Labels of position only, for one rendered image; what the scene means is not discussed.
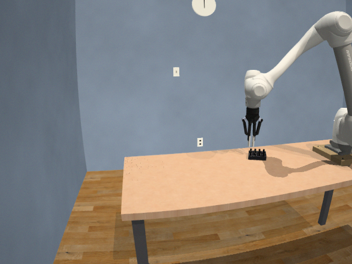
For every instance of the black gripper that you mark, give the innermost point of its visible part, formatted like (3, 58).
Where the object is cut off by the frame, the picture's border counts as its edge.
(252, 116)

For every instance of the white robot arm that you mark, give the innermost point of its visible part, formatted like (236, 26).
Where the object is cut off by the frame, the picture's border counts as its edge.
(336, 28)

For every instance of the black knob box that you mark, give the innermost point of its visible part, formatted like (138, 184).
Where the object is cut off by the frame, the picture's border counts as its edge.
(256, 155)

